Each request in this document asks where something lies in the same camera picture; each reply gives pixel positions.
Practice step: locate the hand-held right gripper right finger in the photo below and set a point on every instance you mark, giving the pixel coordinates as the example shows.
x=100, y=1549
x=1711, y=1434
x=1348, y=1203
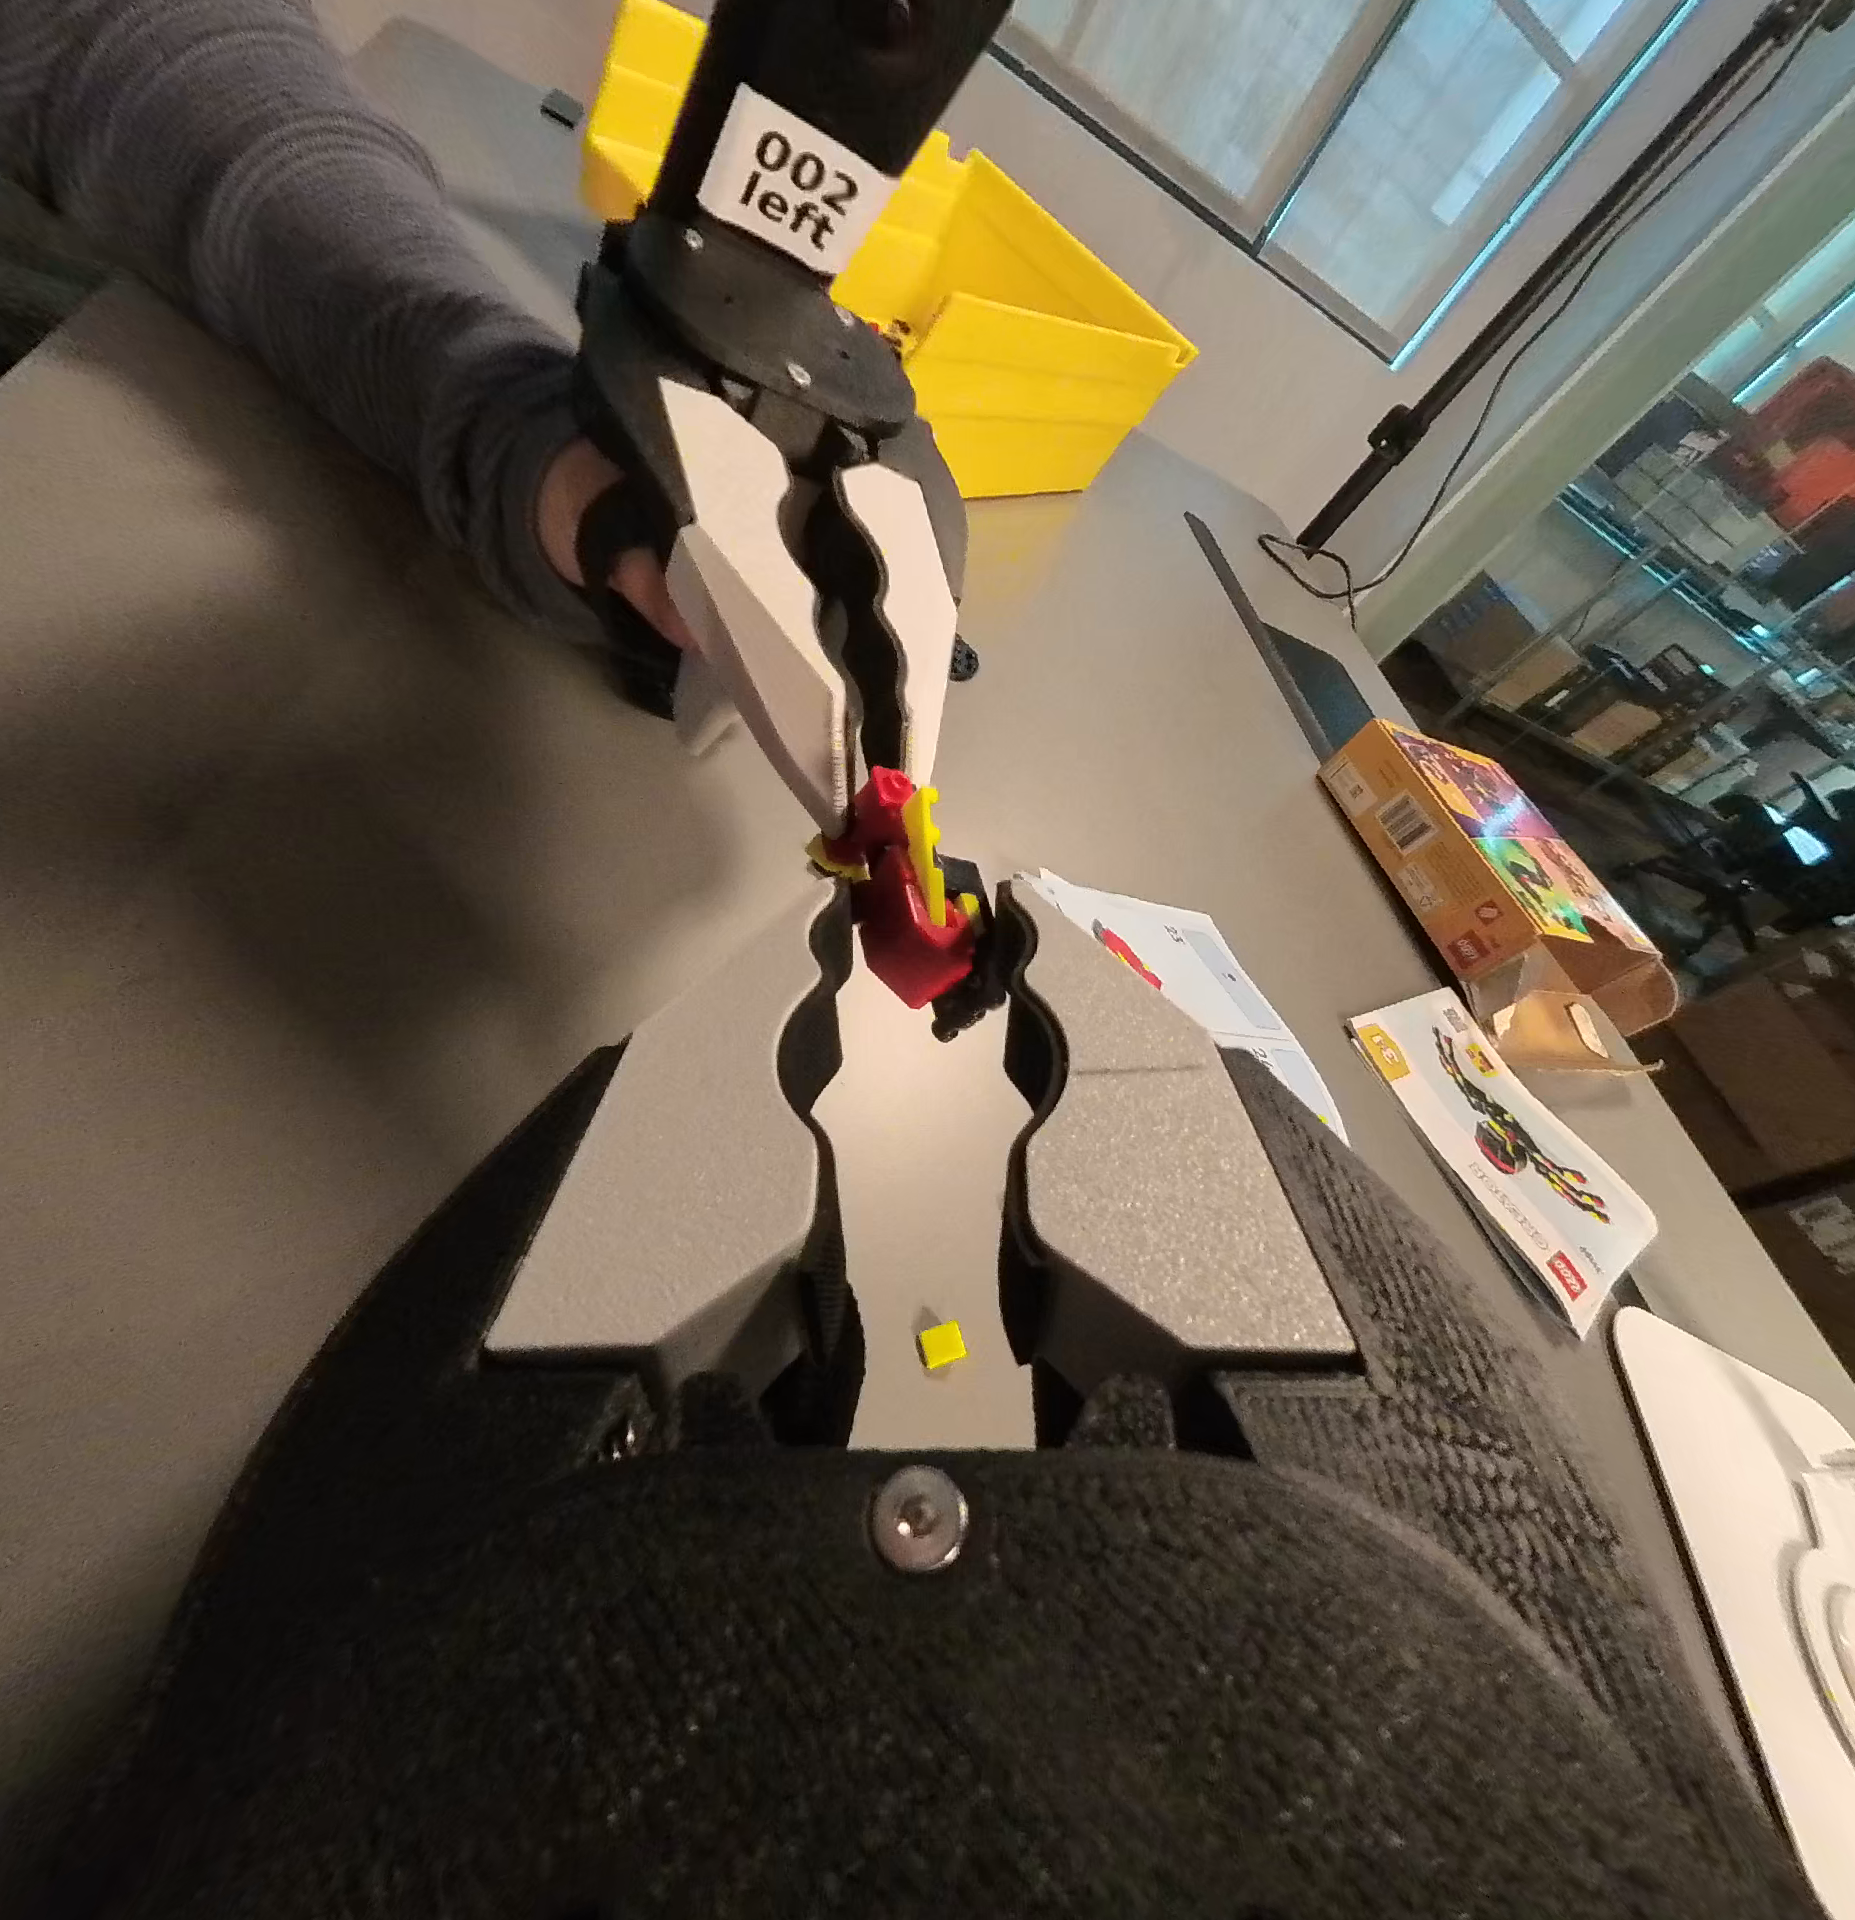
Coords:
x=1167, y=1199

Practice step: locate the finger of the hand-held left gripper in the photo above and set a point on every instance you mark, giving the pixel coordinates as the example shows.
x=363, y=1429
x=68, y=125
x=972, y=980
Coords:
x=920, y=600
x=733, y=571

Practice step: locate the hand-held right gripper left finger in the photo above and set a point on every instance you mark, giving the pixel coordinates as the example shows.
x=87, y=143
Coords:
x=673, y=1199

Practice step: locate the small yellow lego brick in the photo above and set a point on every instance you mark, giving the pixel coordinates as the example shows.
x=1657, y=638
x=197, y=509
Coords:
x=939, y=1341

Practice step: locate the red yellow lego model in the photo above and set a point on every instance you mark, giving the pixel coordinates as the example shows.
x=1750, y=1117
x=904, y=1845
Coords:
x=904, y=930

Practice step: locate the person's left forearm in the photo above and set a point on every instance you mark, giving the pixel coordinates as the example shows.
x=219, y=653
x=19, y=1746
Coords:
x=268, y=225

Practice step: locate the black round lego wheel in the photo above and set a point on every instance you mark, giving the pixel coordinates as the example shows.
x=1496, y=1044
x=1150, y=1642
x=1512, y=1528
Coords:
x=966, y=660

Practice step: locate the pile of lego pieces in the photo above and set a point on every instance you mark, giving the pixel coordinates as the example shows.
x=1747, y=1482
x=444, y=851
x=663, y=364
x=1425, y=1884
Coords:
x=895, y=334

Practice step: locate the orange cardboard lego box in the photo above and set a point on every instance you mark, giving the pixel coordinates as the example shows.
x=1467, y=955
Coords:
x=1439, y=855

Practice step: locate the person's left hand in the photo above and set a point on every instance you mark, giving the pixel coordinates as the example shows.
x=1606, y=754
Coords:
x=576, y=510

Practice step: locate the open instruction booklet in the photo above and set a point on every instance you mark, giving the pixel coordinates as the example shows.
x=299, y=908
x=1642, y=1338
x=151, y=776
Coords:
x=1183, y=960

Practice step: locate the yellow plastic bin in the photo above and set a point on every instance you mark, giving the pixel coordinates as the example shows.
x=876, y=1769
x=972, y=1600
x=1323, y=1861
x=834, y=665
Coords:
x=1048, y=390

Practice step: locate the closed instruction booklet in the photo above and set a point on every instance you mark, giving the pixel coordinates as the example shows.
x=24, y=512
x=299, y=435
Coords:
x=1528, y=1169

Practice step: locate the large grid window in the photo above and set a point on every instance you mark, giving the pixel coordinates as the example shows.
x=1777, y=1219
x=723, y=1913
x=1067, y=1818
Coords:
x=1317, y=120

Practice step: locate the pile of cardboard boxes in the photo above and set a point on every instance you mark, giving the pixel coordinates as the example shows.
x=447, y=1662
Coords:
x=1811, y=1080

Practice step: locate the black stand pole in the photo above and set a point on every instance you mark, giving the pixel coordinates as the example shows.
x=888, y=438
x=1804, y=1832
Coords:
x=1542, y=296

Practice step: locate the storage shelf rack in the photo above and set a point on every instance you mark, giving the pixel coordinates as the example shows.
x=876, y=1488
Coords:
x=1648, y=600

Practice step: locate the orange black tool case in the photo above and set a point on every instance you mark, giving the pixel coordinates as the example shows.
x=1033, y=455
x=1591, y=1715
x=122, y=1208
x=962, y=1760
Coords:
x=1827, y=435

